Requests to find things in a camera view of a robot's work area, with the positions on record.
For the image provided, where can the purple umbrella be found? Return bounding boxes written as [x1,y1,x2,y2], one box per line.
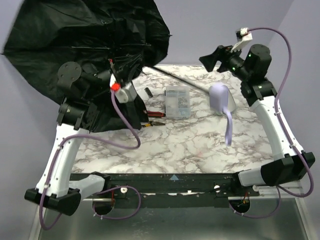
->
[1,0,233,146]

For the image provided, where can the mint green umbrella case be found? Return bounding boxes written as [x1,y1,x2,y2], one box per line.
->
[215,86,237,115]

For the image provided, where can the clear plastic screw box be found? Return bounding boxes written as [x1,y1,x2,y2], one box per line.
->
[164,85,191,119]

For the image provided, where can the yellow handled pliers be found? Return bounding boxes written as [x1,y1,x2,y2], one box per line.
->
[141,120,166,128]

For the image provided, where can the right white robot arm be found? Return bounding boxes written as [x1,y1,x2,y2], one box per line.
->
[199,44,315,187]

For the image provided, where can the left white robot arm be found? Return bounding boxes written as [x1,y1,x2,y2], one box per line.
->
[24,59,137,216]

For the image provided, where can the red black utility knife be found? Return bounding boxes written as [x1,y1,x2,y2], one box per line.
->
[147,111,166,118]

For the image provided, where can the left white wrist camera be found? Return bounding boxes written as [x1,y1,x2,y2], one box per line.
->
[109,74,138,104]

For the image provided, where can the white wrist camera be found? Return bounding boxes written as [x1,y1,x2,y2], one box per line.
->
[109,74,138,104]
[230,27,253,53]

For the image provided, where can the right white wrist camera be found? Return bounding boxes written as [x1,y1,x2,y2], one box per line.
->
[230,27,253,53]

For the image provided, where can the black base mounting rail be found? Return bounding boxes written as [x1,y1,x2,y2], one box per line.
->
[87,173,259,209]

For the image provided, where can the aluminium extrusion frame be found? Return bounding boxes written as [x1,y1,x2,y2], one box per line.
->
[226,182,305,201]

